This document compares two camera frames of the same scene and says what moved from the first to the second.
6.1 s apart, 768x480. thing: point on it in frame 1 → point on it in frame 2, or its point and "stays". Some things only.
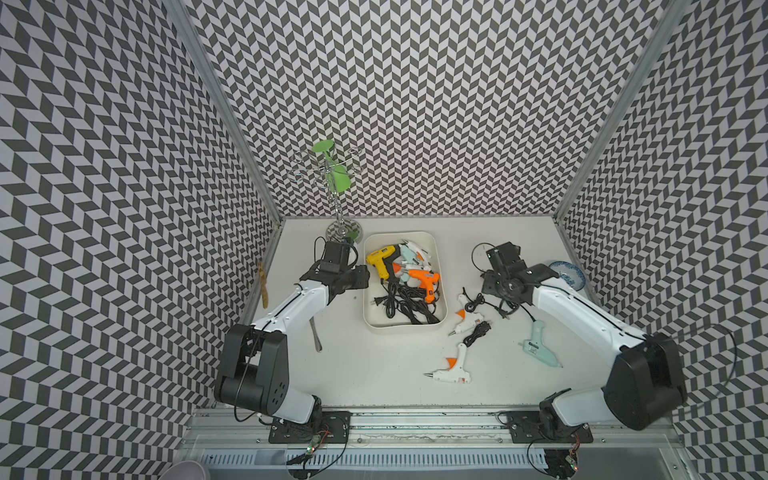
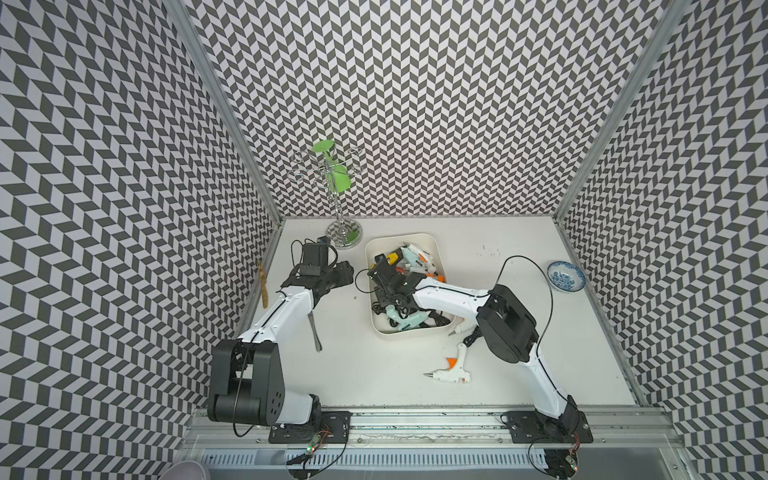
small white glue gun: (470, 319) stays
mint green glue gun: (406, 254) stays
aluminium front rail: (216, 426) stays
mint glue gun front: (535, 345) → (406, 322)
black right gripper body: (493, 285) → (384, 294)
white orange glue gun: (456, 371) stays
